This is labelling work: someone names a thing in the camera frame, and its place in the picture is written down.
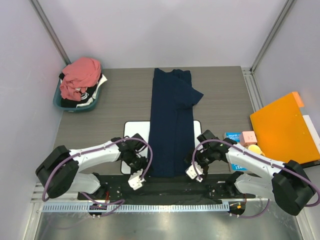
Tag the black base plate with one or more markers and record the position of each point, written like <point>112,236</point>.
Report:
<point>172,190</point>

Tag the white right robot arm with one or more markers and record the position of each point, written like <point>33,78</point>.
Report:
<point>287,184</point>

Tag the white mat with black border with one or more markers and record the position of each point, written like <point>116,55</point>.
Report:
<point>143,128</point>

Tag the pink crumpled t-shirt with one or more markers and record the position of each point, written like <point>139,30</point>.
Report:
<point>78,76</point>

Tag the yellow mug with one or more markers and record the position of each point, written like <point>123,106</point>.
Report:
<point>255,149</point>

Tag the white slotted cable duct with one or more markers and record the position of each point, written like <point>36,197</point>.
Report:
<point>79,207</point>

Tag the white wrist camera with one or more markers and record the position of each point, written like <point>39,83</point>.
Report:
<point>195,172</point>
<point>136,181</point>

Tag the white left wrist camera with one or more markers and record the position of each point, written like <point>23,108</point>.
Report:
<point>136,181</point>

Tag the grey white panel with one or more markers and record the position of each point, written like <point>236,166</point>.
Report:
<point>311,127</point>

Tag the pink cube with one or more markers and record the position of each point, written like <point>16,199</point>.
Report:
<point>247,138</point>

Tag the navy blue t-shirt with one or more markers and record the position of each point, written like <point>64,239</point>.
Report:
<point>171,132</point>

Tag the teal laundry basket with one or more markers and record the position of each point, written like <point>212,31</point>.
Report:
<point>57,97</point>

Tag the colourful picture book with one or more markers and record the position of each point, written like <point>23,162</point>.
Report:
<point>235,136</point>

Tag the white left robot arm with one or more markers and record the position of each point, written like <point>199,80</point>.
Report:
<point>62,171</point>

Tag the orange board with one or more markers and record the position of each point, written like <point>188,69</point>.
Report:
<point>282,133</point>

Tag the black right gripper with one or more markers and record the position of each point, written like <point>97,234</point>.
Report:
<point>205,168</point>

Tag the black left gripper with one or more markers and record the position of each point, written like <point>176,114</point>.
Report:
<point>144,165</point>

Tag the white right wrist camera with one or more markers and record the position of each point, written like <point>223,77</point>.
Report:
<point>195,172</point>

